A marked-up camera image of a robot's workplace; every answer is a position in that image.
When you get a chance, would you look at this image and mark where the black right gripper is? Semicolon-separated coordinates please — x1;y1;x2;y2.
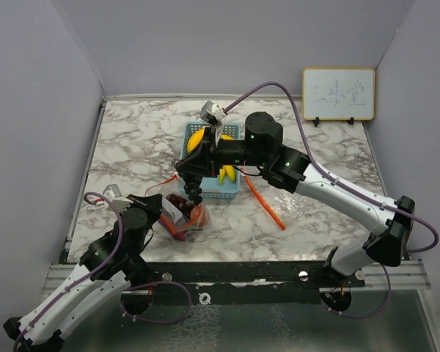
177;126;268;180

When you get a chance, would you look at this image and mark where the black grape bunch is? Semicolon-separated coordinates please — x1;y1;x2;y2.
183;174;202;206

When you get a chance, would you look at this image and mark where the dark purple grape bunch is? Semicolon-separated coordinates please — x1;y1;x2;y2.
166;194;194;218

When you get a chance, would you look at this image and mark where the clear orange zipper bag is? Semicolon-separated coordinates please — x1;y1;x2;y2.
144;174;211;241

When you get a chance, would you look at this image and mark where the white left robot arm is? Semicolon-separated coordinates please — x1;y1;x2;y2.
4;192;163;351

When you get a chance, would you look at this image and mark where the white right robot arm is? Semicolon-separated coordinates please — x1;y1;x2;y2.
175;112;415;287

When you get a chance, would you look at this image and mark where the yellow banana bunch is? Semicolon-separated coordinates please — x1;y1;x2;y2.
181;126;237;185

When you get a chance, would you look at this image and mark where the light blue plastic basket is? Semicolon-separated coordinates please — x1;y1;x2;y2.
180;122;241;199

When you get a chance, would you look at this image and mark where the small framed whiteboard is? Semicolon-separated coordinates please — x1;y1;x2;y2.
302;67;375;125

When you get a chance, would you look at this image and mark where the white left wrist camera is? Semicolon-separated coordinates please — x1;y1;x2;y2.
103;184;132;213

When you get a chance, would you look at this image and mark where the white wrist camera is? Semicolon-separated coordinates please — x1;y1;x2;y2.
103;184;132;213
200;100;227;144

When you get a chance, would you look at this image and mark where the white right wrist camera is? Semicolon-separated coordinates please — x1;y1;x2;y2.
200;100;227;144

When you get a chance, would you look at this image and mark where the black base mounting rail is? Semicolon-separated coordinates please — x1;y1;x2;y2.
137;260;364;305

